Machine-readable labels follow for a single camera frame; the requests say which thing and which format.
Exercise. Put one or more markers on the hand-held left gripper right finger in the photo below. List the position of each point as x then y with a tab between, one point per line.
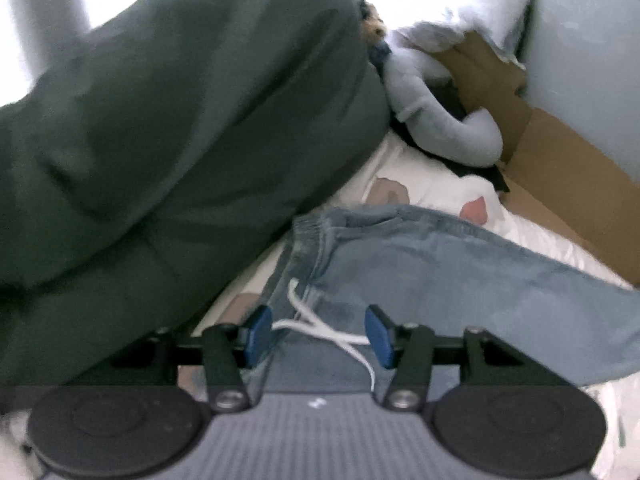
380	337

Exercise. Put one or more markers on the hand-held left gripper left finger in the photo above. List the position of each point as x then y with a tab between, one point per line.
260	332

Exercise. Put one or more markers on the blue denim pants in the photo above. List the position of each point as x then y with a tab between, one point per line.
425	270

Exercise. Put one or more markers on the bear print bed sheet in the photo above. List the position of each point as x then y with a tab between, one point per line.
435	185

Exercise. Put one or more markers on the dark green quilt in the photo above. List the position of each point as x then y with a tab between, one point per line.
175	135

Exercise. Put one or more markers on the grey neck pillow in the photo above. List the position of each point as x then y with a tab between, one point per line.
445	130

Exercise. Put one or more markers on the flat cardboard sheet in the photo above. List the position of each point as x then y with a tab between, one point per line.
565	170

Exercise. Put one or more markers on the brown teddy bear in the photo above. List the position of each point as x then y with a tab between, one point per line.
372	27

